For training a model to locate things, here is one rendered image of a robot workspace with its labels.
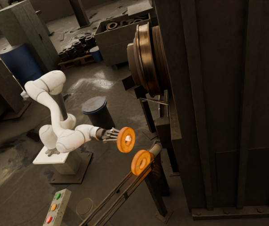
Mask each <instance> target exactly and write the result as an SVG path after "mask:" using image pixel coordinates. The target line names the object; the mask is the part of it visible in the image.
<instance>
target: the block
mask: <svg viewBox="0 0 269 226"><path fill-rule="evenodd" d="M155 126H156V129H157V132H158V136H159V140H160V142H161V146H162V148H173V145H172V140H171V128H170V117H169V116H168V117H160V118H156V120H155Z"/></svg>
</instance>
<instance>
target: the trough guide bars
mask: <svg viewBox="0 0 269 226"><path fill-rule="evenodd" d="M154 163H155V161H154V159H152V161H151V162H150V163H149V164H148V165H147V166H146V167H145V168H144V169H143V170H142V171H141V173H140V174H139V175H138V176H137V177H136V178H135V179H134V180H133V182H132V183H131V184H130V185H129V186H128V187H127V188H126V189H125V191H124V192H123V193H122V194H121V195H120V196H119V197H118V198H117V200H116V201H115V202H114V203H113V204H112V205H111V206H110V207H109V208H108V209H107V210H106V211H105V213H104V214H103V215H102V216H101V217H100V218H99V219H98V221H97V222H96V223H95V224H94V225H93V226H99V225H100V224H101V223H102V222H103V221H104V220H105V219H106V217H107V216H108V215H109V214H110V213H111V212H112V211H113V209H114V208H115V207H116V206H117V205H118V204H119V202H120V201H121V200H122V199H123V198H125V199H126V200H127V199H128V198H129V197H128V192H129V191H130V190H131V189H132V188H133V187H134V186H135V184H136V183H137V182H138V181H139V180H140V179H141V178H142V176H143V175H144V174H145V173H146V172H147V171H148V169H149V168H151V169H152V170H153V169H154V165H153V164H154ZM132 175H133V173H132V170H131V171H130V172H129V173H128V174H127V175H126V176H125V177H124V178H123V179H122V181H121V182H120V183H119V184H118V185H117V186H116V187H115V188H114V189H113V190H112V191H111V192H110V193H109V194H108V196H107V197H106V198H105V199H104V200H103V201H102V202H101V203H100V204H99V205H98V206H97V207H96V208H95V209H94V210H93V211H92V212H91V213H90V214H89V215H88V216H87V217H86V219H85V220H83V221H82V223H81V224H80V225H79V226H88V225H87V224H88V222H89V221H90V220H91V219H92V218H93V217H94V216H95V215H96V214H97V213H98V211H99V210H100V209H101V208H102V207H103V206H104V205H105V204H106V203H107V202H108V201H109V199H110V198H111V197H112V196H113V195H114V194H115V193H118V192H119V191H120V190H119V189H120V188H121V187H122V186H123V185H124V183H125V182H126V181H127V180H128V179H129V178H130V177H131V176H132Z"/></svg>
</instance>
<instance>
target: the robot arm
mask: <svg viewBox="0 0 269 226"><path fill-rule="evenodd" d="M65 81H66V76H65V74H64V73H63V72H62V71H60V70H55V71H51V72H49V73H47V74H45V75H43V76H42V77H41V78H39V79H37V80H35V81H28V82H27V83H26V84H25V90H26V92H27V93H28V95H29V96H30V97H31V98H32V99H34V100H35V101H37V102H39V103H41V104H43V105H45V106H47V107H48V108H49V109H50V111H51V120H52V125H45V126H43V127H41V128H40V130H39V135H40V139H41V141H42V142H43V144H44V145H45V146H46V148H47V151H46V152H45V154H48V156H49V157H50V156H52V155H53V154H60V153H68V152H71V151H73V150H75V149H77V148H78V147H80V146H81V145H82V144H83V143H85V142H88V141H90V140H97V141H99V140H103V143H104V144H106V143H116V142H117V137H118V134H119V132H120V131H119V130H117V129H115V128H113V127H112V129H111V130H106V129H102V128H101V127H95V126H92V125H79V126H77V127H76V128H75V130H72V129H73V128H74V126H75V125H76V118H75V116H73V115H72V114H68V113H67V111H66V107H65V103H64V99H63V95H62V88H63V84H64V83H65ZM48 93H49V94H50V95H49V94H48ZM113 132H114V133H113Z"/></svg>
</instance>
